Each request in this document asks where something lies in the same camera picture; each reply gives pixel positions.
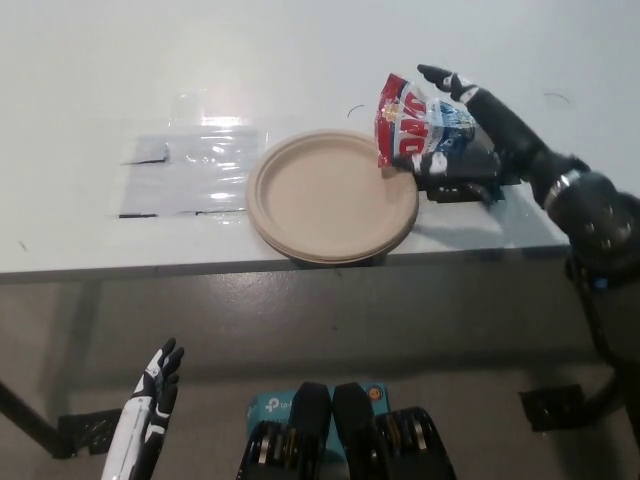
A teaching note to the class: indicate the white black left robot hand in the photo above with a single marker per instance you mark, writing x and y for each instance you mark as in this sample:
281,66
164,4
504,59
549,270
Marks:
140,415

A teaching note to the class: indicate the black tape patch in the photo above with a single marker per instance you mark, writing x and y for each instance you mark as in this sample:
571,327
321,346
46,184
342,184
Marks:
450,192

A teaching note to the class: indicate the black table leg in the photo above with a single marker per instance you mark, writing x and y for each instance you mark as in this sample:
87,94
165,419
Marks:
30,417

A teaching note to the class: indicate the black device with blue cap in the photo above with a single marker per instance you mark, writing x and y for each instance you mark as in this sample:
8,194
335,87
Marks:
600,285

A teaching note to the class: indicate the thin black thread curl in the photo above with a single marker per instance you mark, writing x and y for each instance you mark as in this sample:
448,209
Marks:
556,94
354,107

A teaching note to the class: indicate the teal router box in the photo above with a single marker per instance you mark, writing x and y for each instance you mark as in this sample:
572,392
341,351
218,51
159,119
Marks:
270,406

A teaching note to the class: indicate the clear plastic sheet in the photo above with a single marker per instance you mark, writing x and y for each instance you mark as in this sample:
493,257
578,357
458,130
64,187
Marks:
190,172

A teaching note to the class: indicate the red blue sunflower seed bag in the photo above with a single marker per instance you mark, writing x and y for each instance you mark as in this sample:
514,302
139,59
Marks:
415,125

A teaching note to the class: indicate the beige paper plate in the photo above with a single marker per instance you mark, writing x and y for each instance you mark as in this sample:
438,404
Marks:
325,197

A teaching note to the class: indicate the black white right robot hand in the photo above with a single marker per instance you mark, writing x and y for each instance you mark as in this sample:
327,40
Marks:
510,130

